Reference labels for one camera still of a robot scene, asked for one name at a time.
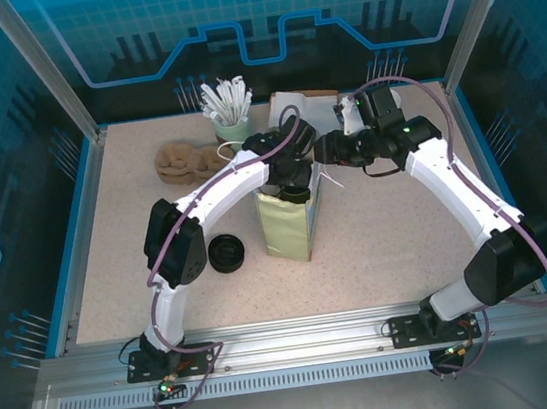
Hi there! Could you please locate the small lit circuit board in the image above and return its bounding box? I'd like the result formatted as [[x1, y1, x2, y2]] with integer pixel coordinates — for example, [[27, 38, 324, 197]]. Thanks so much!
[[440, 341, 471, 360], [153, 375, 187, 398]]

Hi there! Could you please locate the green straw holder cup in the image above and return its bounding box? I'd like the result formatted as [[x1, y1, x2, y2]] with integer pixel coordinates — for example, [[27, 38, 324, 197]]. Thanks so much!
[[213, 114, 258, 157]]

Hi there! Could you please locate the white wrapped straw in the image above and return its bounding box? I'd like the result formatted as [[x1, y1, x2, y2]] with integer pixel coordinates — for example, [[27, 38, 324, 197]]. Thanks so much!
[[197, 80, 228, 127], [199, 98, 226, 127], [214, 74, 238, 125], [235, 84, 258, 122], [228, 72, 251, 123]]

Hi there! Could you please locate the aluminium corner post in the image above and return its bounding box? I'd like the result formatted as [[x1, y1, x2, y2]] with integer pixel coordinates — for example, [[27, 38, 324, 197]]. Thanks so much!
[[429, 0, 532, 98], [0, 0, 111, 157]]

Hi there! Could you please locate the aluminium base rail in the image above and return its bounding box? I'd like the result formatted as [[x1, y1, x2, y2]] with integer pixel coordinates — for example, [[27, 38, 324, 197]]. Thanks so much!
[[33, 283, 547, 404]]

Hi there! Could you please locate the folded white paper bag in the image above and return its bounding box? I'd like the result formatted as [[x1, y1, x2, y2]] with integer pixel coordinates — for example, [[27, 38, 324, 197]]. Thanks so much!
[[266, 83, 344, 133]]

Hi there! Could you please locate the brown pulp cup carrier stack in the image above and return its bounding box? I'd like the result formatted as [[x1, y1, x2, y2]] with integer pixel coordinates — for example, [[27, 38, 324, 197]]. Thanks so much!
[[152, 134, 242, 190]]

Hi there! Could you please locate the aluminium side rail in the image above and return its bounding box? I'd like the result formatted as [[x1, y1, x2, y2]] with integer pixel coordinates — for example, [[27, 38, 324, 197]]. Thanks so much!
[[25, 127, 138, 358]]

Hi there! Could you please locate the slotted grey cable duct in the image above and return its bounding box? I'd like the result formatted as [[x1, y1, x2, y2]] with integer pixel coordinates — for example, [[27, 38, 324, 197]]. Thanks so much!
[[56, 344, 477, 409]]

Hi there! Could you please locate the green printed paper bag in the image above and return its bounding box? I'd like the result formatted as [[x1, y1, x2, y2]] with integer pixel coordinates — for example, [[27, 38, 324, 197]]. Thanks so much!
[[251, 157, 356, 268]]

